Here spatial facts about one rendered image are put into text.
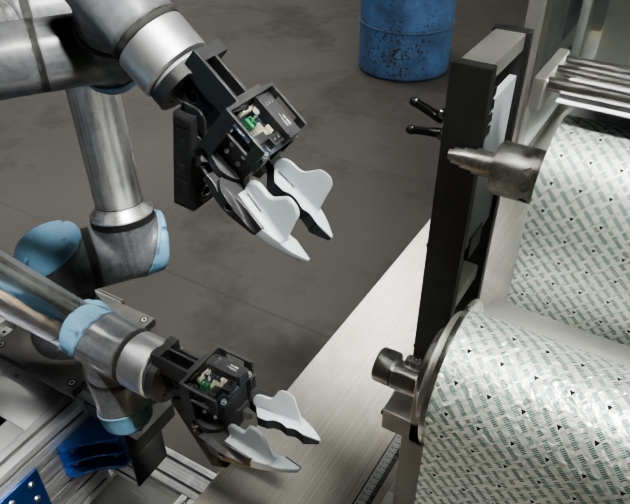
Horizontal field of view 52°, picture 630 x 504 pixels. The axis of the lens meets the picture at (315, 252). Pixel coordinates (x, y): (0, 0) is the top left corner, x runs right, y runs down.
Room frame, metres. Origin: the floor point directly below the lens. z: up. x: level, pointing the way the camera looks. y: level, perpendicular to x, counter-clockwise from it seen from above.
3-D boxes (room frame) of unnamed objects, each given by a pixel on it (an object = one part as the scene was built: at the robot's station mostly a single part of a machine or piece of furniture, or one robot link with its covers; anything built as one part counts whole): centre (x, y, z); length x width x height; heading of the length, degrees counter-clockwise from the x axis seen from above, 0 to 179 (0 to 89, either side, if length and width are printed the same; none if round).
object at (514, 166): (0.66, -0.24, 1.33); 0.06 x 0.06 x 0.06; 58
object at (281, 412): (0.49, 0.03, 1.12); 0.09 x 0.03 x 0.06; 67
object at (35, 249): (0.93, 0.47, 0.98); 0.13 x 0.12 x 0.14; 115
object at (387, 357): (0.50, -0.08, 1.18); 0.04 x 0.02 x 0.04; 148
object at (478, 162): (0.69, -0.19, 1.33); 0.06 x 0.03 x 0.03; 58
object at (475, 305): (0.43, -0.13, 1.25); 0.15 x 0.01 x 0.15; 148
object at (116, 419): (0.62, 0.28, 1.01); 0.11 x 0.08 x 0.11; 30
